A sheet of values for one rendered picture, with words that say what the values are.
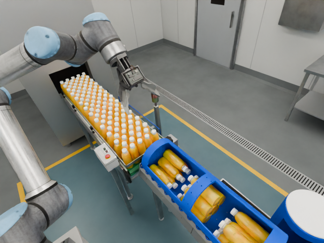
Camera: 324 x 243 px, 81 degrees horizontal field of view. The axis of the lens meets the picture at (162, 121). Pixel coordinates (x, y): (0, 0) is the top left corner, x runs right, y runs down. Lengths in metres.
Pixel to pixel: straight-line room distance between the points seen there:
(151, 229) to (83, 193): 1.00
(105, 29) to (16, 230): 0.84
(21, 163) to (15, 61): 0.52
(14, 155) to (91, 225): 1.61
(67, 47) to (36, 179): 0.67
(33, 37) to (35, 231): 0.76
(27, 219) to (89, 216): 1.61
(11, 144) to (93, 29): 0.67
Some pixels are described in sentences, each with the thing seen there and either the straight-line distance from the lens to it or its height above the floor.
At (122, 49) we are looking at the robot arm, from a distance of 0.74.
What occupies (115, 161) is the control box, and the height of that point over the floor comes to 1.06.
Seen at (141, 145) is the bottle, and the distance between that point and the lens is 1.57.
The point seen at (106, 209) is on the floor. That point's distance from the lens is 2.58.
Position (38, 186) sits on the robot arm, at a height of 1.44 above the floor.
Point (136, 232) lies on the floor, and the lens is 2.39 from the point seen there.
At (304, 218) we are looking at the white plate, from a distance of 1.45.
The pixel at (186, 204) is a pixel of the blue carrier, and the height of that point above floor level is 1.16.
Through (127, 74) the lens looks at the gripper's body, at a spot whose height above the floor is 1.91.
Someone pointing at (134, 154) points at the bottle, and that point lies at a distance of 1.57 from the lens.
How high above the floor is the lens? 2.23
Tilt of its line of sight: 42 degrees down
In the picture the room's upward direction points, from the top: 7 degrees counter-clockwise
